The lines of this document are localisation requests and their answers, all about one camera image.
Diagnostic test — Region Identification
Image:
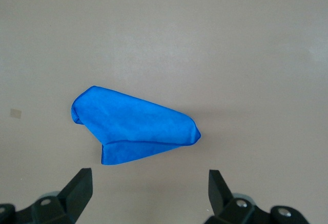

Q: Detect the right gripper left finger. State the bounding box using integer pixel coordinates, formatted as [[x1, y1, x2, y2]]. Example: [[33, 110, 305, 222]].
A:
[[0, 168, 93, 224]]

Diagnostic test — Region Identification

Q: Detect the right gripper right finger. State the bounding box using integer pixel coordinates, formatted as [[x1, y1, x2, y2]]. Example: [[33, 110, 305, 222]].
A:
[[204, 169, 311, 224]]

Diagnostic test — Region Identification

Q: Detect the blue microfibre towel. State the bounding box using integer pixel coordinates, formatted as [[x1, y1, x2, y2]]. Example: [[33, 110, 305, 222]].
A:
[[70, 86, 201, 166]]

